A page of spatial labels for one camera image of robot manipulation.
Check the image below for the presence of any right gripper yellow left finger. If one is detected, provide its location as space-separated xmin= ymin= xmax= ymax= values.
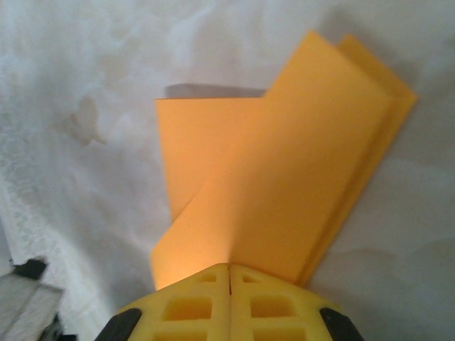
xmin=101 ymin=262 xmax=232 ymax=341

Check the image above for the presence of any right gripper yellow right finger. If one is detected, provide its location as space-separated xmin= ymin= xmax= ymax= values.
xmin=230 ymin=263 xmax=362 ymax=341

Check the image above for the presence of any orange paper sheet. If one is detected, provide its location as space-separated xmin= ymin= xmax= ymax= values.
xmin=149 ymin=30 xmax=417 ymax=291

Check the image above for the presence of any wide aluminium base rail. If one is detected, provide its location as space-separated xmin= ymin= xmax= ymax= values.
xmin=0 ymin=271 xmax=67 ymax=341

